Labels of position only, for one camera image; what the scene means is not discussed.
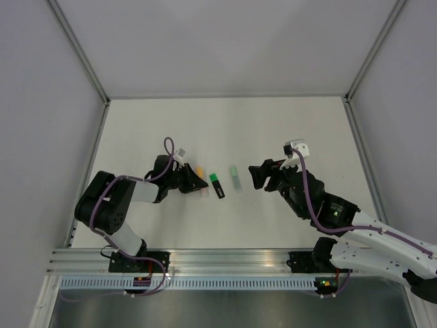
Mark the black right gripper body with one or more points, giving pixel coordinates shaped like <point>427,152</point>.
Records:
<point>278,180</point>

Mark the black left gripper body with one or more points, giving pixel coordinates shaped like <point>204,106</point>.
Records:
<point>179,179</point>

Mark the translucent green highlighter pen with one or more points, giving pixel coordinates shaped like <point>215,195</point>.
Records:
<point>237,183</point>

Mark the dark green highlighter pen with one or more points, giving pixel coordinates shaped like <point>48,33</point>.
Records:
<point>218,189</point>

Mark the orange highlighter pen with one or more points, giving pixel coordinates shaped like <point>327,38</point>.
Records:
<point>204,192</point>

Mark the bright green pen cap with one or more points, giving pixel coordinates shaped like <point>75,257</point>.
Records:
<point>213,177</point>

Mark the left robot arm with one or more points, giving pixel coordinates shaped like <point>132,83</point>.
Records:
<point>104,206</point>

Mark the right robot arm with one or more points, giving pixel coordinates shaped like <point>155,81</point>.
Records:
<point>351,238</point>

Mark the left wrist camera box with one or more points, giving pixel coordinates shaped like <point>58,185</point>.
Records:
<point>179,154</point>

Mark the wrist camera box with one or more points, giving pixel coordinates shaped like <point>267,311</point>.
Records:
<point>179,154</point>
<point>294,150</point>

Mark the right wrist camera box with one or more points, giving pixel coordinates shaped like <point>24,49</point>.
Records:
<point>294,150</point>

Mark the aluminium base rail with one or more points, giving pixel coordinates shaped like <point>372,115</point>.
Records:
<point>96,261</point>

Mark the white slotted cable duct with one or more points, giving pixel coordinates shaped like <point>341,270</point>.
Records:
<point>189,283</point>

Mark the right aluminium frame post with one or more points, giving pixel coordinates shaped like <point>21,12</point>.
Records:
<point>376,47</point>

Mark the aluminium frame post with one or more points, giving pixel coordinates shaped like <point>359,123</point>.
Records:
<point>78,50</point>
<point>376,47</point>

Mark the left aluminium frame post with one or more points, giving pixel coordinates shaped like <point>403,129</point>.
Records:
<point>78,50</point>

